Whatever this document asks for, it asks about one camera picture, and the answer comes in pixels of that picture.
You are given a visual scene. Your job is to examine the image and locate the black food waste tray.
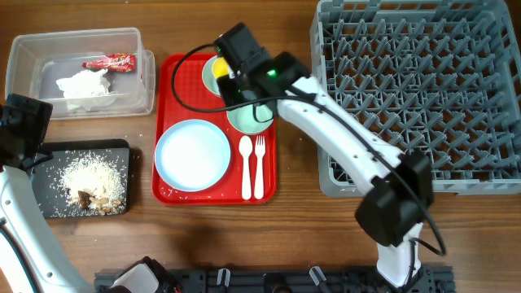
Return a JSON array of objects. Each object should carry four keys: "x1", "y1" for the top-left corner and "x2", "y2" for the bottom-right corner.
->
[{"x1": 30, "y1": 138, "x2": 134, "y2": 220}]

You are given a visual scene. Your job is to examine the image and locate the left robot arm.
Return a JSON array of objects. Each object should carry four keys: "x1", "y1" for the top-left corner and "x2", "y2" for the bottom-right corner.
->
[{"x1": 1, "y1": 94, "x2": 97, "y2": 292}]

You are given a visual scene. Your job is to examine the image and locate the yellow plastic cup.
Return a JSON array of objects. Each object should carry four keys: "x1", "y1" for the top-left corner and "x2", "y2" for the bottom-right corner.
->
[{"x1": 212, "y1": 57, "x2": 229, "y2": 79}]

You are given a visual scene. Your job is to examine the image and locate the large light blue plate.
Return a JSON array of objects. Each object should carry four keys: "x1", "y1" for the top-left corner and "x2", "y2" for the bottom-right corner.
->
[{"x1": 155, "y1": 119, "x2": 231, "y2": 192}]

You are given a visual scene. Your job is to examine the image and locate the red snack wrapper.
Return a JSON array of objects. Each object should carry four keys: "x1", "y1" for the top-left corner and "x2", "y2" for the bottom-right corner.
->
[{"x1": 82, "y1": 53, "x2": 137, "y2": 72}]

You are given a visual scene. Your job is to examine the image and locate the white plastic fork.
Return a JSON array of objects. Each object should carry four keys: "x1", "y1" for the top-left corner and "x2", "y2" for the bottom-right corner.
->
[{"x1": 254, "y1": 136, "x2": 265, "y2": 199}]

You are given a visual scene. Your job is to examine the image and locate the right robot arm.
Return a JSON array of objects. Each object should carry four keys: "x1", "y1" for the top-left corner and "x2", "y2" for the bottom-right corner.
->
[{"x1": 214, "y1": 23, "x2": 434, "y2": 288}]

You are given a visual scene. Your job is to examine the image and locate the white plastic spoon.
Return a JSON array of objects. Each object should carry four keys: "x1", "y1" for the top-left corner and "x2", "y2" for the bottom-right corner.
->
[{"x1": 239, "y1": 135, "x2": 253, "y2": 200}]

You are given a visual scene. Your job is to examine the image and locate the grey dishwasher rack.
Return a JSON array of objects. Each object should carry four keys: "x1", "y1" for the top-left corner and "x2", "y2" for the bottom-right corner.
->
[{"x1": 310, "y1": 1, "x2": 520, "y2": 195}]

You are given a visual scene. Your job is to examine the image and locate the food scraps and rice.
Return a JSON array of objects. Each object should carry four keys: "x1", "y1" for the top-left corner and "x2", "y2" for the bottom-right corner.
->
[{"x1": 44, "y1": 150, "x2": 128, "y2": 217}]

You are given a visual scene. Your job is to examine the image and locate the clear plastic waste bin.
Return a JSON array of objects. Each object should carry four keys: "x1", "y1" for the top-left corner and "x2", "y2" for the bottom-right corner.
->
[{"x1": 5, "y1": 28, "x2": 155, "y2": 120}]

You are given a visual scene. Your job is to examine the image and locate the red serving tray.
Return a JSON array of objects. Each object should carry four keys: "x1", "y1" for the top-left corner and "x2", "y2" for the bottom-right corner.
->
[{"x1": 151, "y1": 54, "x2": 278, "y2": 206}]

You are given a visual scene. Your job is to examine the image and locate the mint green bowl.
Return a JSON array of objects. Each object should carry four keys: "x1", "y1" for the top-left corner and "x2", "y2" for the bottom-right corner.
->
[{"x1": 226, "y1": 105, "x2": 274, "y2": 135}]

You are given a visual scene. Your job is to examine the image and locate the white napkin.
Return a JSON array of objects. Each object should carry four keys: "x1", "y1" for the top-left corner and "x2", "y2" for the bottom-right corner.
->
[{"x1": 56, "y1": 69, "x2": 116, "y2": 111}]

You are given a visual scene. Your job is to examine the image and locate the small light blue bowl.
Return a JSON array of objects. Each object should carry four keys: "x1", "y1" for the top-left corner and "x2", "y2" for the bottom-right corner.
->
[{"x1": 202, "y1": 55, "x2": 220, "y2": 97}]

